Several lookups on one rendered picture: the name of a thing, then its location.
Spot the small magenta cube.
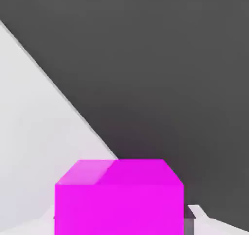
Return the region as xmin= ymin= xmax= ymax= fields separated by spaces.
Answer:
xmin=54 ymin=159 xmax=185 ymax=235

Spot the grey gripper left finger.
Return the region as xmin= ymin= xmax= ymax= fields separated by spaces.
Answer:
xmin=3 ymin=204 xmax=56 ymax=235

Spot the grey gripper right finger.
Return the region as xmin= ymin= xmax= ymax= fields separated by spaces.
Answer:
xmin=183 ymin=204 xmax=249 ymax=235

